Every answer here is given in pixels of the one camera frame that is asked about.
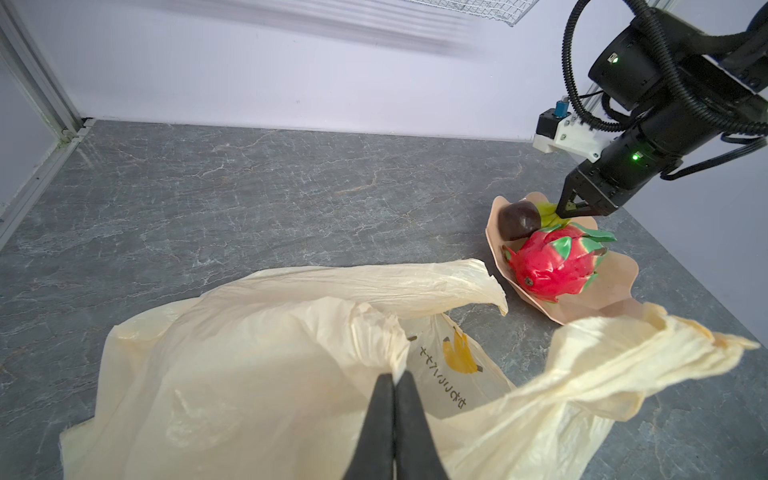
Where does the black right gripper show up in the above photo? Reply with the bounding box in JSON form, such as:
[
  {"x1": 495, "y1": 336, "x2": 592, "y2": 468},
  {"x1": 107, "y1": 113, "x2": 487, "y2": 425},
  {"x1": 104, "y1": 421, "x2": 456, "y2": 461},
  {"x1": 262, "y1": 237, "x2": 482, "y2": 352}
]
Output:
[{"x1": 556, "y1": 102, "x2": 767, "y2": 218}]

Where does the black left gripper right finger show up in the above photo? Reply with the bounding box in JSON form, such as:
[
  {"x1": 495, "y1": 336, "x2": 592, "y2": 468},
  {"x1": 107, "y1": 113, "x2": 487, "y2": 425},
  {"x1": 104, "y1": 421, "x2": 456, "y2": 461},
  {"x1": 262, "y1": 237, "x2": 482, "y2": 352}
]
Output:
[{"x1": 394, "y1": 371, "x2": 448, "y2": 480}]

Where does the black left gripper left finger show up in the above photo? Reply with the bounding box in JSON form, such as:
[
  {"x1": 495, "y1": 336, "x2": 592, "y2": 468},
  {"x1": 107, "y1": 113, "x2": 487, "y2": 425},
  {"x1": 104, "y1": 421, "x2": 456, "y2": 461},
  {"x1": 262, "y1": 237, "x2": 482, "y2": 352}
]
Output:
[{"x1": 343, "y1": 374, "x2": 395, "y2": 480}]

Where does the translucent banana print plastic bag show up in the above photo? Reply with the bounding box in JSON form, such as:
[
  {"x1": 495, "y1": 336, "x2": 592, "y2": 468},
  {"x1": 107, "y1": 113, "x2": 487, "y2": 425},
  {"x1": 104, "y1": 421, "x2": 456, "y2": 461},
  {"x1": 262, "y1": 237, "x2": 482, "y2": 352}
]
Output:
[{"x1": 60, "y1": 259, "x2": 756, "y2": 479}]

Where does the pink fake dragon fruit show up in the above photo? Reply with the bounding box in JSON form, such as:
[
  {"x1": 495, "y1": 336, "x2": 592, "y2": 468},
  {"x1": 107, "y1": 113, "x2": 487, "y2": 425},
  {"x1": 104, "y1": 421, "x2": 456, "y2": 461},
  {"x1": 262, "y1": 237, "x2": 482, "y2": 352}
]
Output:
[{"x1": 502, "y1": 223, "x2": 616, "y2": 303}]

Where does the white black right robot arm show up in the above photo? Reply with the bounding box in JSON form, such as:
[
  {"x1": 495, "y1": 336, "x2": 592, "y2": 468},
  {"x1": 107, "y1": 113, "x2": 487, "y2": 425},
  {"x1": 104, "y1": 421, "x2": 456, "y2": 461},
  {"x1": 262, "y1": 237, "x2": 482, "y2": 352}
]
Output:
[{"x1": 556, "y1": 1, "x2": 767, "y2": 218}]

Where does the peach wavy fruit bowl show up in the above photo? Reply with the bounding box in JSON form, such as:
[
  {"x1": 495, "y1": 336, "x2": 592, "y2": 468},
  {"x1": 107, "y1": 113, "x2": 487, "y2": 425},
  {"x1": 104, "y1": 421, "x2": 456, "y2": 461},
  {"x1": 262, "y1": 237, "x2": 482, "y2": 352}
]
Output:
[{"x1": 485, "y1": 196, "x2": 642, "y2": 325}]

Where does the dark brown round fruit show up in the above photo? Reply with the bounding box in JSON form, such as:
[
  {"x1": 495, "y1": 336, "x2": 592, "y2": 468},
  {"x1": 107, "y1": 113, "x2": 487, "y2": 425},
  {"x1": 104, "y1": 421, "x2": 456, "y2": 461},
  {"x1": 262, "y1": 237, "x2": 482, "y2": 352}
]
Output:
[{"x1": 497, "y1": 200, "x2": 542, "y2": 241}]

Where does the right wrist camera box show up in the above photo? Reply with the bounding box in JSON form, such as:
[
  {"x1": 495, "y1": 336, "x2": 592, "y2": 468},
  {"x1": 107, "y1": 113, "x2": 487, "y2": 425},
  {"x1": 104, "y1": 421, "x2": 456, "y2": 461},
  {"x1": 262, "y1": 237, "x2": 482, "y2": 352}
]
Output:
[{"x1": 533, "y1": 97, "x2": 608, "y2": 163}]

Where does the white wire wall shelf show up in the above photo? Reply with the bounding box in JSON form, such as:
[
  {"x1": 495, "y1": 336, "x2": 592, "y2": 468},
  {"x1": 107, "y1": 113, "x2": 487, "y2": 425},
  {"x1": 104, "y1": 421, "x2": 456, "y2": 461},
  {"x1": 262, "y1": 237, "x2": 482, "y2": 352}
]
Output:
[{"x1": 412, "y1": 0, "x2": 538, "y2": 27}]

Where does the aluminium corner frame post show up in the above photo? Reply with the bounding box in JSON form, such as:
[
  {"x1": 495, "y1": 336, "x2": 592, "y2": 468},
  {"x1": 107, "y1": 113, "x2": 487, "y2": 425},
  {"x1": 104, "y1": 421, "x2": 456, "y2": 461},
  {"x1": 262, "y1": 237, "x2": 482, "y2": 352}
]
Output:
[{"x1": 1, "y1": 0, "x2": 94, "y2": 143}]

